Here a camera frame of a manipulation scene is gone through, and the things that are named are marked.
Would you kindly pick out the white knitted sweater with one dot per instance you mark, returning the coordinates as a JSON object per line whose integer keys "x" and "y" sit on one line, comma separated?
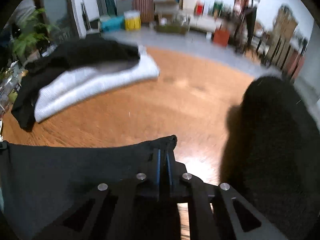
{"x": 74, "y": 86}

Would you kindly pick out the orange paper bag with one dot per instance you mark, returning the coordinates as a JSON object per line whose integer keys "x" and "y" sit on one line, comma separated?
{"x": 221, "y": 37}

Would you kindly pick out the green potted plant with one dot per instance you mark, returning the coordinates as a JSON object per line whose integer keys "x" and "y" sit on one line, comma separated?
{"x": 35, "y": 34}

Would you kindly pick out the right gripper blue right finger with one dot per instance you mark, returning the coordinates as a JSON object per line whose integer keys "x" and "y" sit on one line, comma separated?
{"x": 171, "y": 167}

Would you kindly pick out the teal storage box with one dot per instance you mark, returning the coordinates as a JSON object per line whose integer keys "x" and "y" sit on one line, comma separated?
{"x": 108, "y": 23}

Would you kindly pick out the black clothes pile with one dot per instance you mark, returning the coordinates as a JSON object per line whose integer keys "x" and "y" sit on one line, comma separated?
{"x": 68, "y": 55}

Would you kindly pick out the white low cabinet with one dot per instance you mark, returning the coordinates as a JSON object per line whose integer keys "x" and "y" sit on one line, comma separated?
{"x": 205, "y": 23}

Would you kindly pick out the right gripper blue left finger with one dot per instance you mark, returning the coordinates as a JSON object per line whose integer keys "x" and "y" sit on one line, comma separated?
{"x": 156, "y": 166}

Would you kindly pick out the black fuzzy garment stack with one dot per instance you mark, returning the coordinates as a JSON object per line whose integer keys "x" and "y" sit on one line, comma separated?
{"x": 271, "y": 156}

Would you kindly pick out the brown ribbed cabinet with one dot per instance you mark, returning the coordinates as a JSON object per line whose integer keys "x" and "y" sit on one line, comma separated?
{"x": 146, "y": 9}

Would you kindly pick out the green crate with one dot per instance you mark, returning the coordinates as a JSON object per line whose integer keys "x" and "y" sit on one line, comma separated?
{"x": 172, "y": 29}

